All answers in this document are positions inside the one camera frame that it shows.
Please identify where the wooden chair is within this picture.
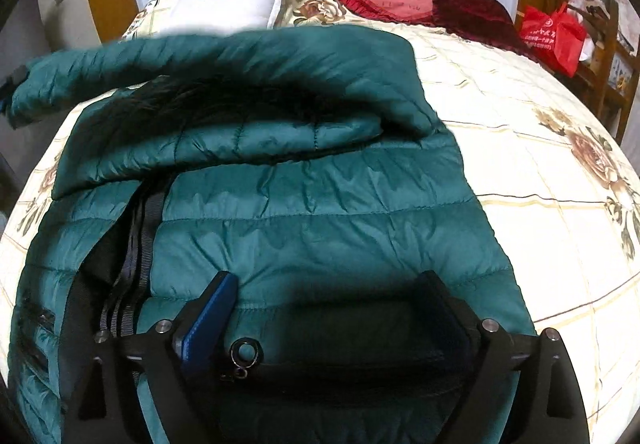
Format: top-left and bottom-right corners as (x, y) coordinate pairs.
(567, 0), (633, 145)

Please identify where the bed with floral checked sheet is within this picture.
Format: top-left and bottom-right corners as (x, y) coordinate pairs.
(0, 0), (640, 405)

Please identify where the dark red velvet cushion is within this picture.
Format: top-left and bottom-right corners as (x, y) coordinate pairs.
(432, 0), (538, 62)

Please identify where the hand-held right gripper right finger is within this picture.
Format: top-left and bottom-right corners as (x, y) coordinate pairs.
(417, 269), (591, 444)

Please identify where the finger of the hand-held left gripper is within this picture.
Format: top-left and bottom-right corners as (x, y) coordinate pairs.
(0, 66), (30, 125)

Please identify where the red plastic bag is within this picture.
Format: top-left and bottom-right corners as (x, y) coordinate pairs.
(519, 3), (587, 78)

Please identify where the green down jacket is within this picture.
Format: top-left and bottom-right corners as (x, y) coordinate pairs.
(7, 27), (538, 444)

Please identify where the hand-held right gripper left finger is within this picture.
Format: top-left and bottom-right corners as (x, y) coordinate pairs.
(62, 271), (240, 444)

